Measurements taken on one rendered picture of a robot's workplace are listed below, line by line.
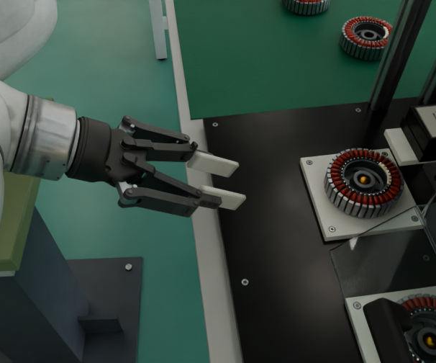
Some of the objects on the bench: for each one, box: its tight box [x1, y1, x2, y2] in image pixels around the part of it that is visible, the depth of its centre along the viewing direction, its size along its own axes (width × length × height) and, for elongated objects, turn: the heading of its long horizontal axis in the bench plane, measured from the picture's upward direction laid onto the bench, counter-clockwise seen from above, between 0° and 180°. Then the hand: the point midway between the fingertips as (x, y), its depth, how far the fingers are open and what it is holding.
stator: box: [324, 148, 404, 219], centre depth 69 cm, size 11×11×4 cm
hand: (218, 181), depth 64 cm, fingers open, 5 cm apart
